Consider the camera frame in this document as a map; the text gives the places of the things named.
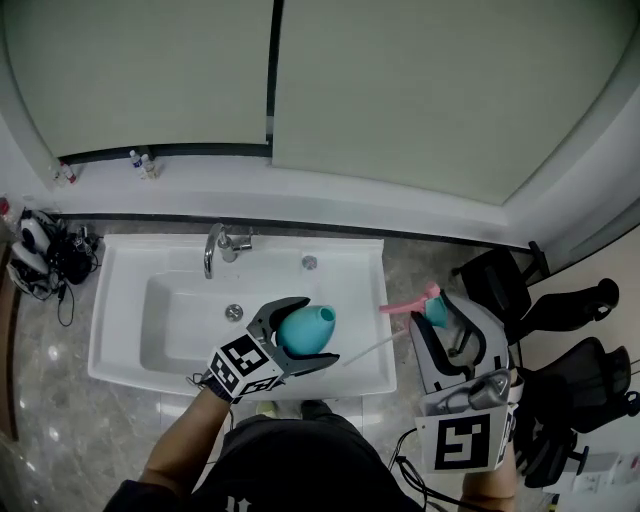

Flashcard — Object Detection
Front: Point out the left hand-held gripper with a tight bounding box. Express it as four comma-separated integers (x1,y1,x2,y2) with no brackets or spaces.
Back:
187,296,343,406

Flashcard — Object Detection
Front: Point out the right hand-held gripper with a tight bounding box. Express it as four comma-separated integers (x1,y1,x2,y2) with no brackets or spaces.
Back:
409,294,525,476

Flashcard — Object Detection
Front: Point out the teal spray bottle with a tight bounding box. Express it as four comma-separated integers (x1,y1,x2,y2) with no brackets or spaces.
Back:
276,305,337,358

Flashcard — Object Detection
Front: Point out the pink teal spray nozzle head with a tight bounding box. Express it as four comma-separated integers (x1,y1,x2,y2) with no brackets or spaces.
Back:
342,280,452,367

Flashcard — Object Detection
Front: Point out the person's right forearm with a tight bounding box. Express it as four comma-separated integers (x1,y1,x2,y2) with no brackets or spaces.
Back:
462,449,519,512

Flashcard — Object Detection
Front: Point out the person's left forearm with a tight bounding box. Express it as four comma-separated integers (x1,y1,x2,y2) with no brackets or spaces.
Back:
142,387,234,496

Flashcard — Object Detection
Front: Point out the black office chair with headrest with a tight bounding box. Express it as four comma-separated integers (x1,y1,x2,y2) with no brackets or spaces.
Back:
452,241,621,347

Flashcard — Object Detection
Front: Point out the black striped glove cuff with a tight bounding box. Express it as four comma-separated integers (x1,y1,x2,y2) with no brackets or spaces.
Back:
203,377,234,405

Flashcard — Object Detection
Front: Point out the chrome faucet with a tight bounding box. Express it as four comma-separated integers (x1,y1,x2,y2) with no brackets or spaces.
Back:
203,222,255,280

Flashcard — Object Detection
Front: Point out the small black office chair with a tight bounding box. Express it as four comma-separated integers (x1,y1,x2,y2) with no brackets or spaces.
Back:
514,419,591,489

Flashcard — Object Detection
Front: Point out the person's black shirt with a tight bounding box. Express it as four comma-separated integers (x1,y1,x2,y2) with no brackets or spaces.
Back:
102,399,426,512

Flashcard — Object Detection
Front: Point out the white sink basin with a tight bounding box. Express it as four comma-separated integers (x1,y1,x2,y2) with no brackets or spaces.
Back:
87,233,399,402

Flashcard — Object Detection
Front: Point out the white cardboard box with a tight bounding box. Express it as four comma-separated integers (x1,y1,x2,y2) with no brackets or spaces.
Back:
549,449,640,501

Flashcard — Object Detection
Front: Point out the white black electronic device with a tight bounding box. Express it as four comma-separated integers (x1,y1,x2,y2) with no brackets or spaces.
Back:
7,243,52,297
19,212,52,251

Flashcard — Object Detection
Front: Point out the wide pale roller blind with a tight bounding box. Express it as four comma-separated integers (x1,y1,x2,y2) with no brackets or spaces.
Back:
272,0,640,206

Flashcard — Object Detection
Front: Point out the brown wooden strip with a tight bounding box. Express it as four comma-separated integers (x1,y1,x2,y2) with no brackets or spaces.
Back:
0,244,22,442

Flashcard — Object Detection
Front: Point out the narrow pale roller blind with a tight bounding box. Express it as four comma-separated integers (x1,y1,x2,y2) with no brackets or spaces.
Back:
4,0,274,159

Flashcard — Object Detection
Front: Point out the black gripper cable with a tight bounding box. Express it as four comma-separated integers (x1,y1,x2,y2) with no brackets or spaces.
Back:
392,427,466,512

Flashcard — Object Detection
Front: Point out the black cable tangle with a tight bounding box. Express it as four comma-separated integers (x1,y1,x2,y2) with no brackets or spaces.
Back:
47,224,104,328

